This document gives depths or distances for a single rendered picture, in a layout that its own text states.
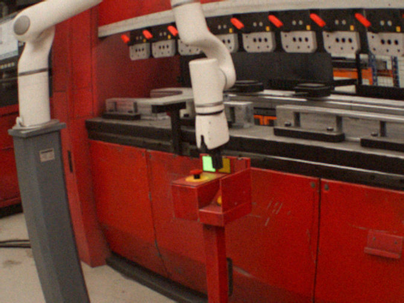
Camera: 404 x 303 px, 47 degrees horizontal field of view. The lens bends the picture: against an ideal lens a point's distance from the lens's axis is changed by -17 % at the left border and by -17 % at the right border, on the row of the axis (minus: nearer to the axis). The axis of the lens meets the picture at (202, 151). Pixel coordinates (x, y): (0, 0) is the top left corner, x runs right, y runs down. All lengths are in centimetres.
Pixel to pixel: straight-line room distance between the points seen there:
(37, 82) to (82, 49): 123
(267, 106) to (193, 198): 79
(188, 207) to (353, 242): 57
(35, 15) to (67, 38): 122
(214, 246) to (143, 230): 89
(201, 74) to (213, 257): 60
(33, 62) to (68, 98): 120
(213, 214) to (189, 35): 55
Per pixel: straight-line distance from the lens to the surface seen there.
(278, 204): 185
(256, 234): 197
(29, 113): 169
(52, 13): 165
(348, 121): 174
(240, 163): 172
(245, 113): 208
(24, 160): 170
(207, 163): 180
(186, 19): 156
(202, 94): 156
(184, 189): 169
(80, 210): 297
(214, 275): 180
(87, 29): 292
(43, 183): 170
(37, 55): 170
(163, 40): 243
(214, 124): 159
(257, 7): 195
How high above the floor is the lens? 119
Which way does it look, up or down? 11 degrees down
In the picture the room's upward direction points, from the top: 4 degrees counter-clockwise
